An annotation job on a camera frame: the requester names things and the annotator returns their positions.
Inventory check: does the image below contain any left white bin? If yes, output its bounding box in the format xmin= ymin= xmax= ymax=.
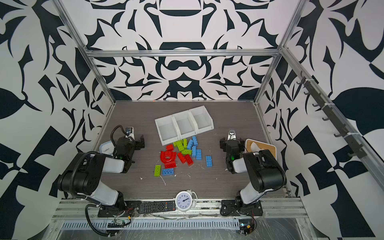
xmin=155 ymin=115 xmax=180 ymax=146

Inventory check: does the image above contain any white analog clock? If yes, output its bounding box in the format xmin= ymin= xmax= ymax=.
xmin=175 ymin=190 xmax=198 ymax=212

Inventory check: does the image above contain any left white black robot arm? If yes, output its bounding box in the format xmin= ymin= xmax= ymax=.
xmin=57 ymin=136 xmax=145 ymax=213

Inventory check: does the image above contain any black wall hook rail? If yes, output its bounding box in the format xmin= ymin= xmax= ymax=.
xmin=298 ymin=77 xmax=368 ymax=159

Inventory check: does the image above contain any black remote control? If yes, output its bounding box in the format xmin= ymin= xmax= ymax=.
xmin=138 ymin=201 xmax=176 ymax=214

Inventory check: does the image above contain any lone green lego brick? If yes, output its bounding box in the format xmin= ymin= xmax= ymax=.
xmin=154 ymin=165 xmax=162 ymax=177

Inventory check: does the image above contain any white bin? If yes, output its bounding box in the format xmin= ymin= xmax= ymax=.
xmin=173 ymin=110 xmax=197 ymax=139
xmin=155 ymin=115 xmax=180 ymax=146
xmin=189 ymin=106 xmax=214 ymax=134

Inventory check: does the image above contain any aluminium frame rail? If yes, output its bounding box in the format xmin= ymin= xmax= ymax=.
xmin=86 ymin=49 xmax=279 ymax=58

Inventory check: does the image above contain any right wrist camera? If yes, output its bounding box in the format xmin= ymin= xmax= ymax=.
xmin=227 ymin=129 xmax=237 ymax=141

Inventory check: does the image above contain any blue lego brick cluster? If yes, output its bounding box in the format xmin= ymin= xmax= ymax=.
xmin=187 ymin=136 xmax=202 ymax=161

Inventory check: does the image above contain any light blue lidded container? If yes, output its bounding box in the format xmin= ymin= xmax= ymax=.
xmin=99 ymin=141 xmax=115 ymax=156

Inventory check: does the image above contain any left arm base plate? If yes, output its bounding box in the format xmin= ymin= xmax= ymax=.
xmin=98 ymin=201 xmax=142 ymax=218

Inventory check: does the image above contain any red lego brick low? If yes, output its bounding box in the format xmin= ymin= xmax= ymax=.
xmin=165 ymin=161 xmax=177 ymax=169

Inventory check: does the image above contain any middle white bin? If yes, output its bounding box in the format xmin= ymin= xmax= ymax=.
xmin=173 ymin=110 xmax=197 ymax=139

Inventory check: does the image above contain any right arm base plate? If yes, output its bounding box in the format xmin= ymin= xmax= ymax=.
xmin=220 ymin=200 xmax=264 ymax=217

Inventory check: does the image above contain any red lego brick pair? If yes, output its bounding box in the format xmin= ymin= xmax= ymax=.
xmin=177 ymin=153 xmax=194 ymax=166

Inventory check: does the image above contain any green lego brick cluster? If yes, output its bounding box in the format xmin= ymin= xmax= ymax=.
xmin=173 ymin=139 xmax=192 ymax=155

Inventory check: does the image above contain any white cable duct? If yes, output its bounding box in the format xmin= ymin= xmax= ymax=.
xmin=59 ymin=218 xmax=241 ymax=231

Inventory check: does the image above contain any right white bin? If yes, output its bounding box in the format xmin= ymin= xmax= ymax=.
xmin=189 ymin=106 xmax=214 ymax=134

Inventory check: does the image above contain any blue lego brick bottom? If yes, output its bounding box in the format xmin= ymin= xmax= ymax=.
xmin=162 ymin=168 xmax=174 ymax=176

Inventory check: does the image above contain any small red lego brick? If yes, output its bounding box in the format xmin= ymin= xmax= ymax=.
xmin=166 ymin=144 xmax=174 ymax=152

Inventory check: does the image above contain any white box wooden lid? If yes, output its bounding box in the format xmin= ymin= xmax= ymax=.
xmin=245 ymin=139 xmax=277 ymax=159

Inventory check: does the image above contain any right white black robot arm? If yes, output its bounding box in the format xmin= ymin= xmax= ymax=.
xmin=220 ymin=138 xmax=287 ymax=208

